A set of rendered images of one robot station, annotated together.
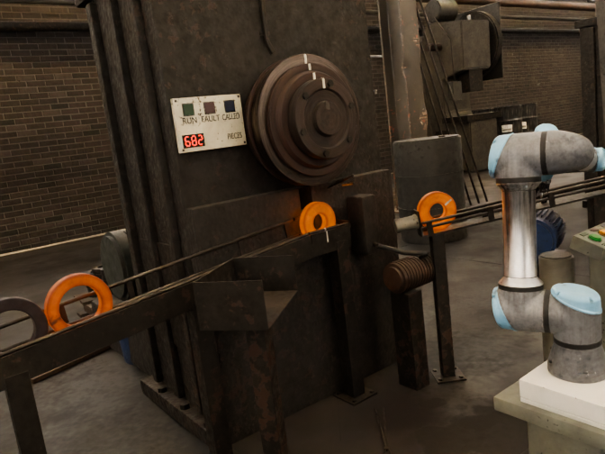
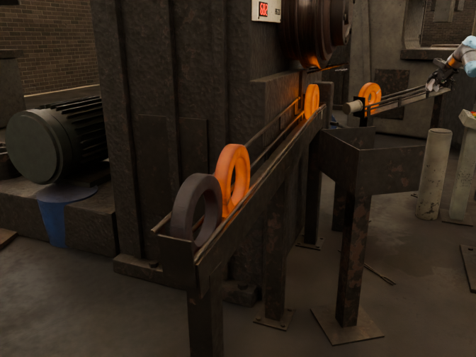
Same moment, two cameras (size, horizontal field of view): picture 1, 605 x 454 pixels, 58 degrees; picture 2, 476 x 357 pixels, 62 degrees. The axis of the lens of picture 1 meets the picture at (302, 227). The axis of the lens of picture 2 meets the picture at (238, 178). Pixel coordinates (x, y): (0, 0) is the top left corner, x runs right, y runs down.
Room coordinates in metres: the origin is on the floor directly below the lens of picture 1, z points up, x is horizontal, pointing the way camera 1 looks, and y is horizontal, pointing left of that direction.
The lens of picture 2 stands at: (0.74, 1.13, 1.01)
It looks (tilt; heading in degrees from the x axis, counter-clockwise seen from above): 20 degrees down; 329
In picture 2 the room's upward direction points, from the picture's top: straight up
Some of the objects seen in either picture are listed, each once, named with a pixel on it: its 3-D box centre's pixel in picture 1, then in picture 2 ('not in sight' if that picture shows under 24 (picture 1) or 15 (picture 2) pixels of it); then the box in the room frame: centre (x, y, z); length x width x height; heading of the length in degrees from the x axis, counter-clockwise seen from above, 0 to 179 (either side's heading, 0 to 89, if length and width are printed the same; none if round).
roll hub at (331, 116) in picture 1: (324, 119); (343, 8); (1.99, -0.12, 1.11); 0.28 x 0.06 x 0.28; 126
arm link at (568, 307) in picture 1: (573, 311); not in sight; (1.38, -0.68, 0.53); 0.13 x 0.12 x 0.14; 58
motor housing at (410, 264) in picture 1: (415, 320); (346, 181); (2.15, -0.41, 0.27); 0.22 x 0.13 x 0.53; 126
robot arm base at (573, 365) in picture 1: (577, 352); not in sight; (1.38, -0.69, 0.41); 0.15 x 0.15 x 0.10
